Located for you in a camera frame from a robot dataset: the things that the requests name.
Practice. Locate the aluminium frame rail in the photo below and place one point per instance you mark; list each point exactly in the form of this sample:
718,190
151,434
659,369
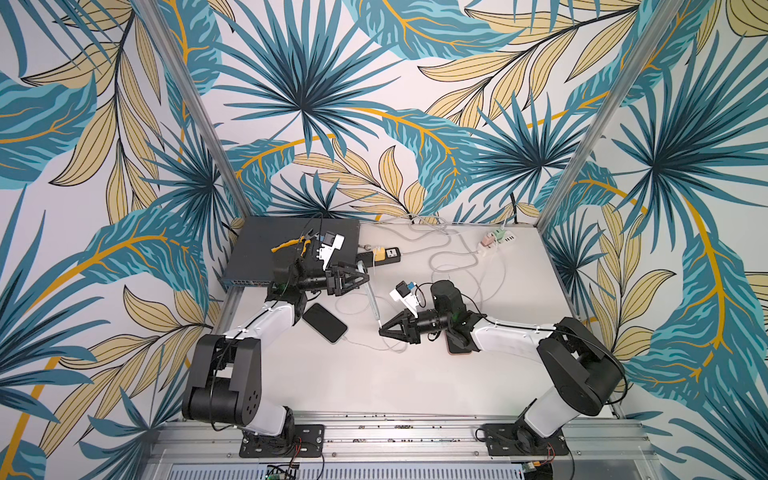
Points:
368,437

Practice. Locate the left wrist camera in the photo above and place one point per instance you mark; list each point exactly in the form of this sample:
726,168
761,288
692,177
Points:
329,243

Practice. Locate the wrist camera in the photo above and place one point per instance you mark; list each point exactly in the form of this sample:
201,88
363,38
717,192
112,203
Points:
405,293
329,243

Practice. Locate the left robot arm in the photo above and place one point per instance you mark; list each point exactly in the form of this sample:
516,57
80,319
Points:
224,383

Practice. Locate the yellow charger plug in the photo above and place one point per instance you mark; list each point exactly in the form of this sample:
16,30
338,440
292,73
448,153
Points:
379,255

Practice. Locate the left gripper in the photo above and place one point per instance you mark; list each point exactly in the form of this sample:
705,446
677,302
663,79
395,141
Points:
340,270

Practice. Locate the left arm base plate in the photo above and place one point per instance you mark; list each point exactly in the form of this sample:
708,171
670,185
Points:
300,441

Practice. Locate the dark grey network switch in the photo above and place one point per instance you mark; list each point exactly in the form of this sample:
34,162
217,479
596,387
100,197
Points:
253,264

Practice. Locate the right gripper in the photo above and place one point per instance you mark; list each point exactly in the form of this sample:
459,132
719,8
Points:
411,323

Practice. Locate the yellow black pliers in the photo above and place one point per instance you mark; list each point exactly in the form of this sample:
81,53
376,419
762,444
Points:
303,242

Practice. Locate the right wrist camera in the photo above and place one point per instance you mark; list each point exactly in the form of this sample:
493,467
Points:
405,293

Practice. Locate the mint case phone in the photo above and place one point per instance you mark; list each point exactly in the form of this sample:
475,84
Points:
328,325

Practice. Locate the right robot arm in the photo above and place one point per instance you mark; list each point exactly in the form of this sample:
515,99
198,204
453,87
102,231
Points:
583,372

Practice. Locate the white power strip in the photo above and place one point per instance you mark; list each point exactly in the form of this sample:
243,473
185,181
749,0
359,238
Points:
507,238

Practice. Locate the black power strip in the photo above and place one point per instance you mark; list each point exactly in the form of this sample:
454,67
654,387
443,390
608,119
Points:
366,257

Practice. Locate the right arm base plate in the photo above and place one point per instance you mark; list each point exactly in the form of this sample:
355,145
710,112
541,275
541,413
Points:
518,440

